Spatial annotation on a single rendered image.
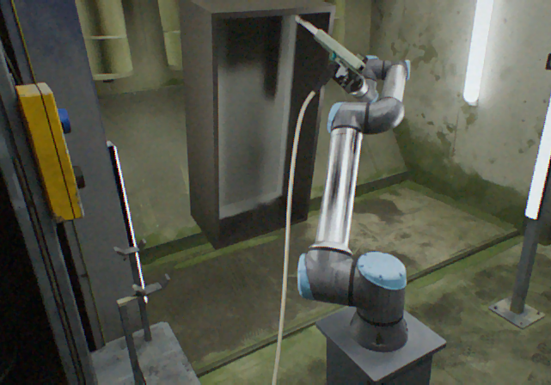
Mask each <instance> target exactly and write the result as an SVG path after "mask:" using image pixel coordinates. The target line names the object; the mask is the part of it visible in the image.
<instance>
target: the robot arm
mask: <svg viewBox="0 0 551 385"><path fill-rule="evenodd" d="M359 55H361V56H362V57H363V58H364V59H363V60H362V62H363V63H364V64H365V68H364V70H363V71H362V72H361V73H359V74H360V75H358V74H357V73H356V72H355V71H354V70H351V69H350V68H349V67H347V68H345V67H344V66H343V62H342V61H337V63H338V64H339V65H341V67H340V68H339V67H338V68H339V69H338V70H337V71H336V72H335V73H334V75H333V76H332V78H333V79H334V80H335V81H336V82H337V83H338V84H339V85H340V86H341V87H342V88H343V89H344V90H345V91H346V92H347V93H348V94H351V95H353V96H354V97H355V98H356V99H357V100H358V101H359V102H347V101H345V102H337V103H335V104H334V105H333V106H332V108H331V111H330V114H329V117H328V131H329V132H330V133H331V136H332V137H331V143H330V149H329V154H328V165H327V171H326V177H325V183H324V188H323V194H322V200H321V210H320V216H319V222H318V228H317V234H316V239H315V243H314V244H313V245H311V246H310V247H309V251H308V254H302V255H301V257H300V259H299V263H298V269H297V285H298V290H299V294H300V296H301V297H302V298H304V299H308V300H311V301H314V302H320V303H332V304H338V305H343V306H349V307H355V308H357V309H356V311H355V313H354V315H353V317H352V319H351V322H350V333H351V336H352V338H353V339H354V340H355V341H356V342H357V343H358V344H359V345H361V346H363V347H364V348H366V349H369V351H374V352H392V351H397V350H399V349H401V348H402V347H403V346H404V345H405V344H406V343H407V341H408V335H409V331H408V330H407V324H406V321H405V318H404V316H403V310H404V301H405V291H406V284H407V279H406V269H405V266H404V265H403V264H402V263H401V262H400V261H399V260H398V259H397V258H396V257H394V256H392V255H390V254H383V253H379V252H371V253H367V254H365V255H362V256H361V257H360V258H359V260H353V259H352V256H353V254H352V252H351V251H350V249H349V248H348V242H349V235H350V228H351V220H352V207H353V200H354V194H355V188H356V181H357V174H358V161H359V154H360V147H361V140H362V138H363V134H365V135H374V134H379V133H383V132H386V131H390V130H392V129H393V128H395V127H396V126H398V125H399V124H400V123H401V121H402V119H403V116H404V106H403V104H402V103H401V101H402V96H403V90H404V84H405V81H406V80H408V79H409V73H410V62H409V61H408V60H379V59H378V58H377V57H375V56H365V55H364V54H363V53H359ZM337 77H338V78H337ZM377 80H385V82H384V85H383V91H382V94H381V98H380V99H379V100H378V101H377V102H376V100H377V98H378V93H377V90H376V85H377Z"/></svg>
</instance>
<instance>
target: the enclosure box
mask: <svg viewBox="0 0 551 385"><path fill-rule="evenodd" d="M334 13H335V5H334V4H331V3H327V2H324V1H322V0H179V17H180V32H181V51H182V68H183V84H184V102H185V118H186V135H187V168H188V185H189V200H190V215H191V216H192V218H193V220H194V221H195V223H196V224H197V225H198V226H199V228H200V229H201V231H202V232H203V233H204V235H205V237H206V238H207V239H208V241H209V242H210V244H211V245H212V246H213V247H214V249H215V250H217V249H219V248H225V247H228V246H230V245H233V244H236V243H238V242H241V241H246V240H249V239H252V238H255V237H257V236H260V235H264V234H267V233H270V232H273V231H275V230H278V229H282V228H285V227H286V215H287V201H288V191H289V181H290V172H291V158H292V151H293V144H294V139H295V133H296V129H297V121H298V117H299V114H300V111H301V108H302V106H303V104H304V102H305V100H306V99H307V97H308V96H309V94H310V93H311V92H312V88H313V87H314V86H315V84H316V83H317V82H318V78H319V77H320V76H321V74H322V73H323V72H324V70H325V69H326V68H327V67H328V59H329V52H328V51H327V50H326V48H325V49H324V48H323V47H322V46H321V44H320V43H319V42H318V41H316V40H315V39H314V38H313V36H314V37H315V35H314V34H313V33H311V32H310V31H309V30H308V29H307V28H306V27H305V26H303V25H302V24H301V23H298V22H297V21H296V20H295V17H296V15H301V16H302V17H303V19H304V20H305V21H307V22H308V23H309V24H311V25H312V26H313V27H315V28H316V29H317V30H319V29H320V30H322V31H323V32H324V33H325V34H327V35H328V36H330V37H331V38H332V32H333V25H334ZM324 91H325V85H323V86H322V88H321V89H320V90H319V92H318V93H315V94H314V95H313V96H312V98H311V99H310V100H309V103H308V104H307V106H306V108H305V110H304V112H303V117H302V122H301V125H300V131H299V135H298V141H297V153H296V160H295V167H294V175H293V184H292V193H291V216H290V226H291V225H293V224H296V223H301V222H304V221H307V219H308V212H309V200H310V194H311V187H312V181H313V174H314V168H315V156H316V149H317V143H318V136H319V130H320V123H321V110H322V104H323V97H324Z"/></svg>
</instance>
